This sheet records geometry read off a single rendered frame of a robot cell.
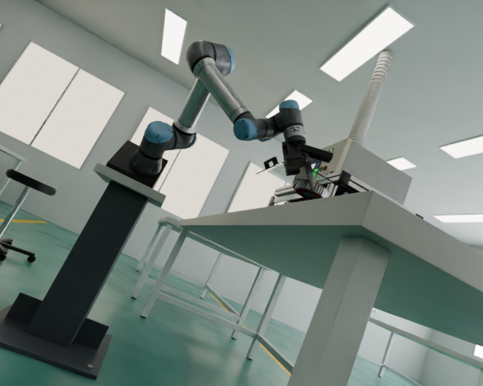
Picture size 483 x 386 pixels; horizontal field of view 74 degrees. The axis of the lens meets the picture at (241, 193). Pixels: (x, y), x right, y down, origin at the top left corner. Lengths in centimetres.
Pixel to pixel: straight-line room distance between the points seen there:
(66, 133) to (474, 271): 619
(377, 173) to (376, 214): 117
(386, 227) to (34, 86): 653
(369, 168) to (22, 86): 606
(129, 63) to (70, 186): 249
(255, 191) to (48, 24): 477
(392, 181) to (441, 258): 116
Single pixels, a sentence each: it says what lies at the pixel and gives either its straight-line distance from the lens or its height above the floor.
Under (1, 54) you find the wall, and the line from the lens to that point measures 709.
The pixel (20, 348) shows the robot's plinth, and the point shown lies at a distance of 150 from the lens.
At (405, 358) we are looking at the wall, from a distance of 875.
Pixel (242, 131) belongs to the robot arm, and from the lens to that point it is 111.
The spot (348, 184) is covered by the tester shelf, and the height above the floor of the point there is 107.
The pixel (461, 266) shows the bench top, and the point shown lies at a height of 72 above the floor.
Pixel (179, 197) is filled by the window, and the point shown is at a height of 133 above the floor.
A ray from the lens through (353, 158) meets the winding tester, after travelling 153.
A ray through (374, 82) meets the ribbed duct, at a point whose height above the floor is 287.
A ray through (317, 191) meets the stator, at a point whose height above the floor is 91.
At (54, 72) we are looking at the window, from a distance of 677.
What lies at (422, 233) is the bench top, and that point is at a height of 73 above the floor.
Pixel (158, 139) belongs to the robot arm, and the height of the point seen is 95.
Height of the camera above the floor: 59
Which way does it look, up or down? 12 degrees up
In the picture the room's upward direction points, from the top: 25 degrees clockwise
